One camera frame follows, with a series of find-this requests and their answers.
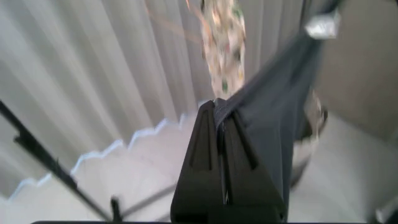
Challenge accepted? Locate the black clothes rack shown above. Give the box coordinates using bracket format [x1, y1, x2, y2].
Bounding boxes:
[0, 100, 178, 222]

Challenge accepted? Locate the white curtain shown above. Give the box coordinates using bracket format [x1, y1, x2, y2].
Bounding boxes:
[0, 0, 307, 203]

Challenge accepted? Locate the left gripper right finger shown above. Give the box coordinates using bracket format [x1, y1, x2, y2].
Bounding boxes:
[221, 111, 287, 223]

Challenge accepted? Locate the dark grey garment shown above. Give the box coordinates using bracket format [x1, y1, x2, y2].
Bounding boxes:
[213, 18, 326, 222]

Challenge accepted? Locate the pink clothes hanger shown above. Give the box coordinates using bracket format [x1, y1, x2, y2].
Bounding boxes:
[144, 0, 214, 47]

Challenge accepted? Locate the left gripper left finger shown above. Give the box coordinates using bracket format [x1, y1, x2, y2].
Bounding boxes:
[170, 99, 224, 223]

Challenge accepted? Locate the cream printed garment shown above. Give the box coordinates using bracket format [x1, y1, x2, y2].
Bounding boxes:
[198, 0, 248, 100]

